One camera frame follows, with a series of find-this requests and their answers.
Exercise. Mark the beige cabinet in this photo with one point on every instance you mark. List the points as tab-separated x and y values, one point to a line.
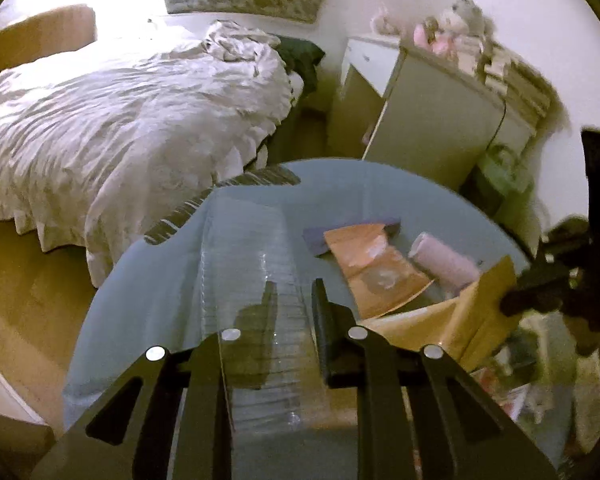
430	110

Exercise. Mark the yellow padded envelope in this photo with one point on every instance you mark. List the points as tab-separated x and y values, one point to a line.
480	310

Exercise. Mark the dark purple flat packet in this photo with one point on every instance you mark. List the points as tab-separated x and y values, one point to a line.
315	240

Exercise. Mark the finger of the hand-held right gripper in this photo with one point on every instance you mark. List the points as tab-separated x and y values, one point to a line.
535	292
567	240

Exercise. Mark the stack of books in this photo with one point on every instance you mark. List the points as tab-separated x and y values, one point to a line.
515	80

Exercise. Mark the green bag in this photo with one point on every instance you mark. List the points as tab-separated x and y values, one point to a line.
500	170

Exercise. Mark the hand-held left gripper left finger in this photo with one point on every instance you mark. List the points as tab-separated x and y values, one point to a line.
267	310

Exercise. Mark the white desk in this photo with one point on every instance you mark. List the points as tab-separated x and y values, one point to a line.
362	60

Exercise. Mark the bed with white duvet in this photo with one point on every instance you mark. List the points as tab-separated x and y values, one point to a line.
105	125

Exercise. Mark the orange paper packet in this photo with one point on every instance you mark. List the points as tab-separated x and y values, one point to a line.
375	265

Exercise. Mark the pink paper roll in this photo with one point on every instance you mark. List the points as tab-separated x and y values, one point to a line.
440	262

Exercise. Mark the striped rug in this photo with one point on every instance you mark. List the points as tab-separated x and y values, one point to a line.
180	215

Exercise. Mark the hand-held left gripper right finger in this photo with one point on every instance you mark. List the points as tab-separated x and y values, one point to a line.
321	310

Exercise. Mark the dark green cloth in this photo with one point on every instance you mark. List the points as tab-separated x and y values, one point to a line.
302	60

